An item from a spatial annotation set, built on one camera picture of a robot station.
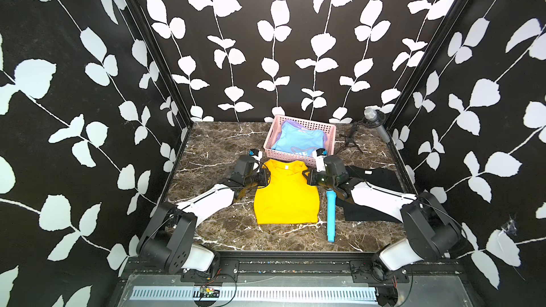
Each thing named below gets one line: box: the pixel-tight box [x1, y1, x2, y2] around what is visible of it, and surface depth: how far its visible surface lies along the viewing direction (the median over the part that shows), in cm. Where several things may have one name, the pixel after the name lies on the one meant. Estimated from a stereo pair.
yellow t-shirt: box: [253, 159, 320, 225], surface depth 88 cm
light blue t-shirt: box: [271, 121, 325, 158], surface depth 112 cm
